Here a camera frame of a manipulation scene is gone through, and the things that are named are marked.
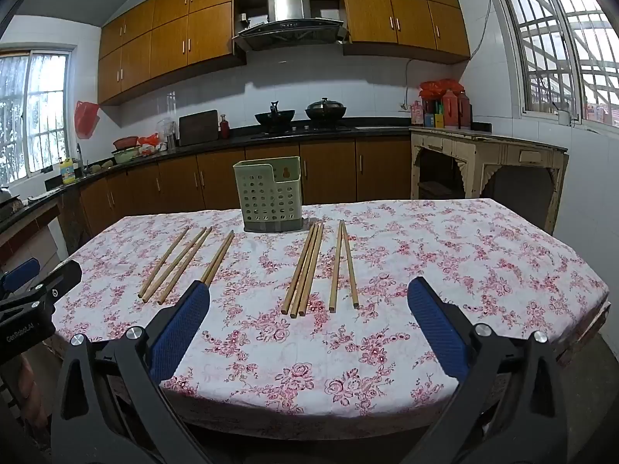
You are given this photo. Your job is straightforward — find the red plastic bag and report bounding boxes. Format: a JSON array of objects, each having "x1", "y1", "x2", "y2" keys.
[{"x1": 74, "y1": 101, "x2": 100, "y2": 139}]

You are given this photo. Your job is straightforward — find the brown wall cabinets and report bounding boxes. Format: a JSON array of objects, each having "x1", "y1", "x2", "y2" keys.
[{"x1": 97, "y1": 0, "x2": 471, "y2": 106}]

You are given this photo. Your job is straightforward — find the large barred window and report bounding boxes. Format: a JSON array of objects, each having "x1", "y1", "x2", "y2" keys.
[{"x1": 493, "y1": 0, "x2": 619, "y2": 129}]

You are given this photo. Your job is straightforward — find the black lidded wok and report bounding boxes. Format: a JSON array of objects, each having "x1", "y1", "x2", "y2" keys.
[{"x1": 304, "y1": 97, "x2": 348, "y2": 121}]

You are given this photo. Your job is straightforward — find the old white wooden table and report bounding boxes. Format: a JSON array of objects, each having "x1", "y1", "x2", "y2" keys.
[{"x1": 410, "y1": 126, "x2": 569, "y2": 235}]

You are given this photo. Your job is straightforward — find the black wok with handle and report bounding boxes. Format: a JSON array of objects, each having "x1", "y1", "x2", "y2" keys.
[{"x1": 255, "y1": 101, "x2": 297, "y2": 129}]

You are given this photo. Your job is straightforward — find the crumpled red bag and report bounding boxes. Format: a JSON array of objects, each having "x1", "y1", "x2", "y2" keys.
[{"x1": 419, "y1": 78, "x2": 458, "y2": 101}]

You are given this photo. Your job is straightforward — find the steel range hood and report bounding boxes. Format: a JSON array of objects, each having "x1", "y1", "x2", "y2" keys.
[{"x1": 236, "y1": 0, "x2": 350, "y2": 51}]

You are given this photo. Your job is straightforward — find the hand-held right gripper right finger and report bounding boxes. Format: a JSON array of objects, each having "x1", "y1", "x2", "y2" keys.
[{"x1": 407, "y1": 276, "x2": 571, "y2": 464}]

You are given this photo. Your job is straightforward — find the black kitchen countertop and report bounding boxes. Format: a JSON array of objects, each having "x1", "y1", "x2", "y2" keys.
[{"x1": 0, "y1": 125, "x2": 412, "y2": 225}]

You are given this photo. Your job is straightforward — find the red floral tablecloth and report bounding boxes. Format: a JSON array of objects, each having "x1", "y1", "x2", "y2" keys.
[{"x1": 51, "y1": 198, "x2": 609, "y2": 414}]

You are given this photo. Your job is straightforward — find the small barred window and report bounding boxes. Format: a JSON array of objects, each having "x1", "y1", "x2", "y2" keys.
[{"x1": 0, "y1": 48, "x2": 74, "y2": 187}]

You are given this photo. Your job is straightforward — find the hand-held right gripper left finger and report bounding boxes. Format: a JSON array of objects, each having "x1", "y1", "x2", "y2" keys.
[{"x1": 48, "y1": 279, "x2": 214, "y2": 464}]

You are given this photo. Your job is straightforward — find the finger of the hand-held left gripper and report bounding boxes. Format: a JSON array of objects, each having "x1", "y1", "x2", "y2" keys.
[
  {"x1": 0, "y1": 258, "x2": 41, "y2": 297},
  {"x1": 0, "y1": 260, "x2": 83, "y2": 322}
]

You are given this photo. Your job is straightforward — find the dark cutting board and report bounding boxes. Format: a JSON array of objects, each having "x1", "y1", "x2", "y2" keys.
[{"x1": 178, "y1": 109, "x2": 219, "y2": 147}]

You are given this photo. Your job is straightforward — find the clear blender jug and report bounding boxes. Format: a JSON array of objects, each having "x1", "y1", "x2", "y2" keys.
[{"x1": 157, "y1": 119, "x2": 177, "y2": 150}]

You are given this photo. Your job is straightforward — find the green perforated chopstick holder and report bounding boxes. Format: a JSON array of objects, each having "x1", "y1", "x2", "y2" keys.
[{"x1": 233, "y1": 157, "x2": 306, "y2": 233}]

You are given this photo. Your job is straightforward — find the gas stove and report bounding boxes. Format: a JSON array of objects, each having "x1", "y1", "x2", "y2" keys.
[{"x1": 249, "y1": 123, "x2": 354, "y2": 135}]

